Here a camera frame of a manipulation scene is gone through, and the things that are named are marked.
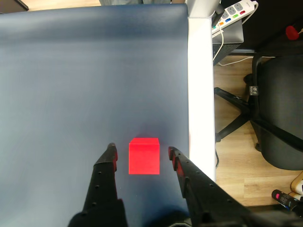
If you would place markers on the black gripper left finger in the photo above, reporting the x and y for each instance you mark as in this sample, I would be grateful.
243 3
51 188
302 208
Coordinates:
101 189

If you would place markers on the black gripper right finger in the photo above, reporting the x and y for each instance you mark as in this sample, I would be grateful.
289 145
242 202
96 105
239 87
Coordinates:
203 196

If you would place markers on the red cube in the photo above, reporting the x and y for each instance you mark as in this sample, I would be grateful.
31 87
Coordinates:
144 158

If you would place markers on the black pink marker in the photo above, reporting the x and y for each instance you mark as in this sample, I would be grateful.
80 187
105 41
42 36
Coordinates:
281 197

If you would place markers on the pale wooden round object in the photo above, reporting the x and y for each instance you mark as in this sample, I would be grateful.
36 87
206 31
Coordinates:
298 182

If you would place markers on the dark blue-grey mat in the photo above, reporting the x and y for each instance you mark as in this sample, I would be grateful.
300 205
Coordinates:
82 82

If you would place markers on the black office chair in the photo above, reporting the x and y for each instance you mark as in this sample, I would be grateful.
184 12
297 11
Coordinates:
281 94

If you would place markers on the grey computer case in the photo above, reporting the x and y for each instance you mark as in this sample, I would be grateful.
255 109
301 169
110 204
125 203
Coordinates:
233 35

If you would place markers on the red round object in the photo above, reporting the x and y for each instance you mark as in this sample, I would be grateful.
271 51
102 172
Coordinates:
292 32

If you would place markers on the white power strip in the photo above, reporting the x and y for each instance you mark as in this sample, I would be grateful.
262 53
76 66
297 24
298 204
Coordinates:
233 11

